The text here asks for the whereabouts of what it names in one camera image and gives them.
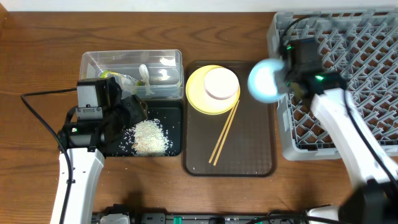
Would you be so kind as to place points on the light blue bowl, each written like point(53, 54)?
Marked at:
point(266, 81)

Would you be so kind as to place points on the dark brown serving tray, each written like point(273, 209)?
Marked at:
point(249, 148)

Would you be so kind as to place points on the white wrapper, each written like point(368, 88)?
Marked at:
point(143, 70)

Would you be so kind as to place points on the clear plastic waste bin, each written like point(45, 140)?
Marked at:
point(165, 70)

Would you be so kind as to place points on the wooden chopstick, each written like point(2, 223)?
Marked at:
point(225, 137)
point(221, 133)

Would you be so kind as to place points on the pink rice bowl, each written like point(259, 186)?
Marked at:
point(221, 83)

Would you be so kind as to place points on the black waste tray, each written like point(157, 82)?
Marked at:
point(170, 114)

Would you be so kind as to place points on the grey plastic dishwasher rack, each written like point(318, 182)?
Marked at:
point(362, 46)

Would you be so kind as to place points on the yellow green drink bottle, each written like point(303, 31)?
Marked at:
point(127, 82)

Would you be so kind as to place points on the pile of rice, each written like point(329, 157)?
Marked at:
point(146, 138)

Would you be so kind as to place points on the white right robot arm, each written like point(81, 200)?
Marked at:
point(373, 174)

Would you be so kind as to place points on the yellow plate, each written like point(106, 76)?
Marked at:
point(200, 100)

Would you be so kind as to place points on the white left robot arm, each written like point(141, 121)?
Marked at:
point(87, 137)

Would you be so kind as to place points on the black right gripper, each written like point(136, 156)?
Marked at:
point(286, 74)

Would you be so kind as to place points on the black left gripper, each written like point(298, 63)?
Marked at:
point(133, 109)

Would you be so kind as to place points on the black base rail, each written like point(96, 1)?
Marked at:
point(161, 215)

